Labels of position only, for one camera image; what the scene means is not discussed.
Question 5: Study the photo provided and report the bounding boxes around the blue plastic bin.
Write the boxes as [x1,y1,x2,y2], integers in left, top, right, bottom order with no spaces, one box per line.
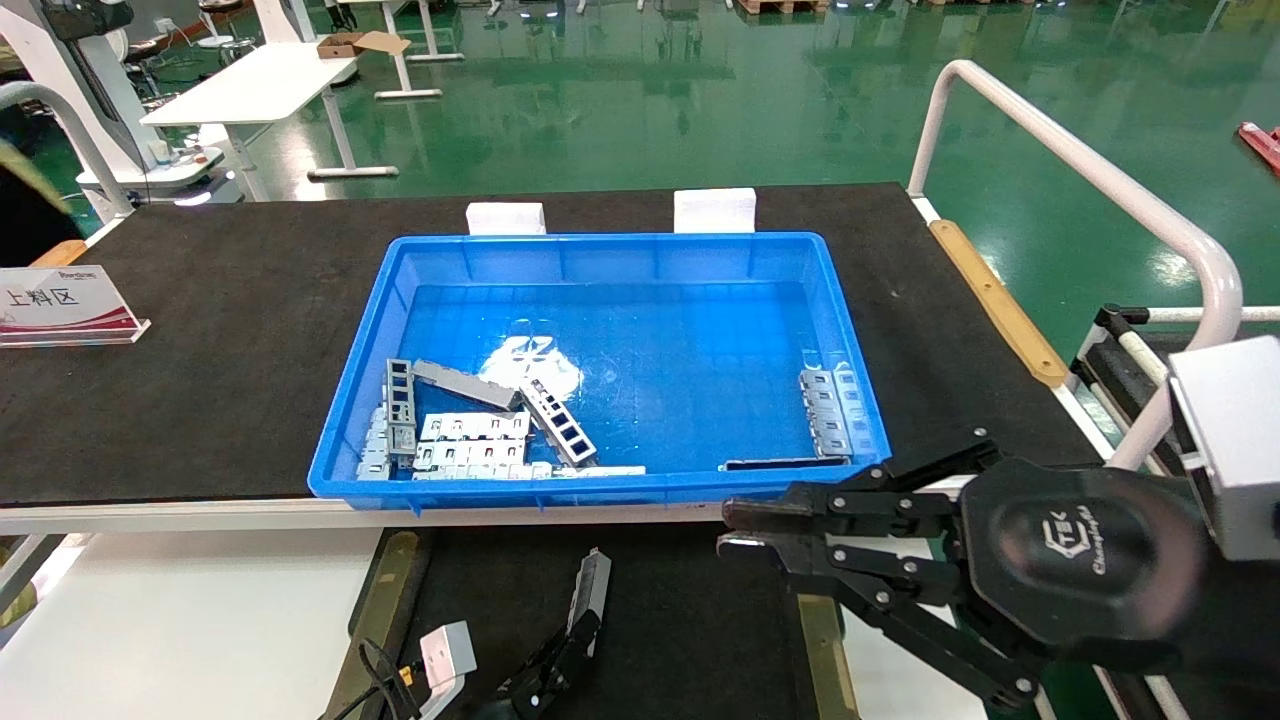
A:
[307,232,894,513]

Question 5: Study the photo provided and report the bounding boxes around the white desk frame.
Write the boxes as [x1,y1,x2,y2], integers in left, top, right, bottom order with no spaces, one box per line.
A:
[375,0,466,101]

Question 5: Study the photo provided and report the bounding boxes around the silver slotted metal part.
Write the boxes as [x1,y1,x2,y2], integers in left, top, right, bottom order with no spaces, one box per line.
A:
[566,547,613,633]

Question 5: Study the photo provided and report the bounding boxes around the red white table sign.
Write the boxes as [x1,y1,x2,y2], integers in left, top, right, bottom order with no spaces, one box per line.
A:
[0,265,151,348]

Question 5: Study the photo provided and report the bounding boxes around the white slotted plate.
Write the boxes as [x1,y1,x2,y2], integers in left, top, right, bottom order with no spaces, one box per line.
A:
[413,440,528,467]
[420,412,532,442]

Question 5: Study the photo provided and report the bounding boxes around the narrow grey ladder bracket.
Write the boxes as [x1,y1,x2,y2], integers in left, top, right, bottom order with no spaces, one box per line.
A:
[386,357,417,467]

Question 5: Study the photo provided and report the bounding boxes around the red floor object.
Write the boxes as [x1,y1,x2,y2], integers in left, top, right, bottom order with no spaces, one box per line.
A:
[1237,120,1280,177]

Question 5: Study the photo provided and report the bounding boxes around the black container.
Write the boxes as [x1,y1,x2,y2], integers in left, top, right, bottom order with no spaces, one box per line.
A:
[380,520,831,720]

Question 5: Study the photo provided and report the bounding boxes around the white tube railing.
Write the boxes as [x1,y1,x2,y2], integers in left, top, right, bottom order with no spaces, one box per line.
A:
[907,58,1246,471]

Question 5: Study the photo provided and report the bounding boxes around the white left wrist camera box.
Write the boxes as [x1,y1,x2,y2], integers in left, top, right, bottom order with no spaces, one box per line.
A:
[418,620,479,719]

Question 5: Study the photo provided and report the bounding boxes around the grey flat bar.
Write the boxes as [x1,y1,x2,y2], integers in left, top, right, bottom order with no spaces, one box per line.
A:
[412,359,523,412]

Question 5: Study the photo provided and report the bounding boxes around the stacked small grey brackets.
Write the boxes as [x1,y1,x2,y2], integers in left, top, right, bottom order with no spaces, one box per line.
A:
[355,405,394,482]

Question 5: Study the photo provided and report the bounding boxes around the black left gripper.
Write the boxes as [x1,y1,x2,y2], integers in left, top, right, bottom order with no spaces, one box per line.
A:
[488,611,602,720]

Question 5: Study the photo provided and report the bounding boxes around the small open cardboard box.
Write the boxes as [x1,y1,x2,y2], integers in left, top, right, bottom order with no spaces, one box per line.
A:
[317,30,411,59]

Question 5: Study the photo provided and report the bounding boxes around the white stool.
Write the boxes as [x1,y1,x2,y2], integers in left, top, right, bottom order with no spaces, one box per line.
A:
[197,0,246,49]

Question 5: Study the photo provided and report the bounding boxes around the white foam block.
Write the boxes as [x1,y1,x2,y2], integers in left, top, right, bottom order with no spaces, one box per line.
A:
[673,187,758,234]
[466,202,547,237]

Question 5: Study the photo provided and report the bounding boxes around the long white strip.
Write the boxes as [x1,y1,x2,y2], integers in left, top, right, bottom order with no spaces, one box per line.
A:
[412,463,647,482]

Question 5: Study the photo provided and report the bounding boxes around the grey square hole bracket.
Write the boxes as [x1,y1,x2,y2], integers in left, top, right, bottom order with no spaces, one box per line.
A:
[518,377,599,468]

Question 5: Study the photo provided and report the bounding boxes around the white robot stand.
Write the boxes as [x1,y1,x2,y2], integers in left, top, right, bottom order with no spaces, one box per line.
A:
[0,0,226,211]

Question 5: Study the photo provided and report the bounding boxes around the white panel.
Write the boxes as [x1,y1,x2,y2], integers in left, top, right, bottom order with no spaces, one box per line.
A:
[0,528,386,720]

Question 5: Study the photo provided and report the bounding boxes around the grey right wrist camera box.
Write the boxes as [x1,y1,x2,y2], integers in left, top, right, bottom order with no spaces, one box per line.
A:
[1165,335,1280,563]

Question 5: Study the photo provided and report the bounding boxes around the grey tube railing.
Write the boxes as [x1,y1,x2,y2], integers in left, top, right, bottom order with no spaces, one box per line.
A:
[0,80,136,221]

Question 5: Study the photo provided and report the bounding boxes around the white desk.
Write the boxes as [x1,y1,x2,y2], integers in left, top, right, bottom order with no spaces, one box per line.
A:
[140,42,401,201]

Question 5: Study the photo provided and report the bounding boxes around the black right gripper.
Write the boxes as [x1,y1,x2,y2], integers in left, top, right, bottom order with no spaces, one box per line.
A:
[716,430,1211,708]

